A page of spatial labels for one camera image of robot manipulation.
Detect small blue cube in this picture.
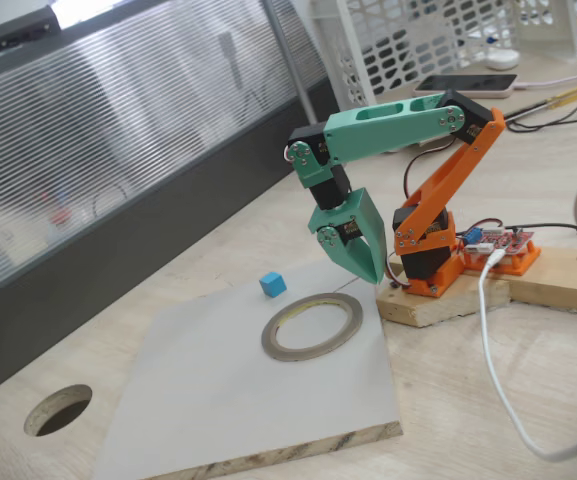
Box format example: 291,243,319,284
259,271,286,300

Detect wooden block with screw holes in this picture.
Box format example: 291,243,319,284
375,252,513,330

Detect red motor controller board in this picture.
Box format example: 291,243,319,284
462,224,537,257

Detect orange controller board holder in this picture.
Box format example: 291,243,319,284
460,240,543,277

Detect smartphone in pale case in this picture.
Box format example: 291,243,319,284
412,73,518,100

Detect white perforated plastic basket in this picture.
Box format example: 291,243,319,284
512,0,577,62
310,0,519,109

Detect white chipboard panel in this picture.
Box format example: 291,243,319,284
90,262,403,480

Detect long wooden plank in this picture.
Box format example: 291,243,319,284
460,243,577,317

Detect white earbuds case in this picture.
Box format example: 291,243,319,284
484,47,522,71

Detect grey ribbed desk partition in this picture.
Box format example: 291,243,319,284
0,0,342,409

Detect black box device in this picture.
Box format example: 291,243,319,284
0,5,62,55

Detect white USB cable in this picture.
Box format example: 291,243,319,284
476,248,577,462

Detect grey tape ring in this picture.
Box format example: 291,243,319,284
260,292,364,362

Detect yellow handled screwdriver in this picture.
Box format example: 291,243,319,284
542,85,577,109

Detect pale phone charging cable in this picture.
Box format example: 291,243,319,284
515,67,577,92

